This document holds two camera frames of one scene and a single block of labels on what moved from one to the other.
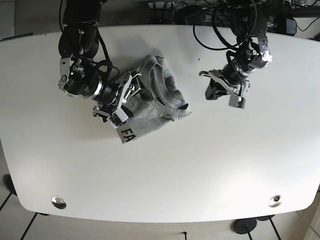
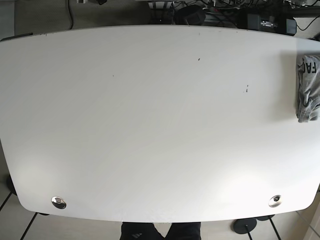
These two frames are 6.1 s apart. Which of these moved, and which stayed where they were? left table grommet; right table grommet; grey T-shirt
Moved: grey T-shirt
Stayed: left table grommet; right table grommet
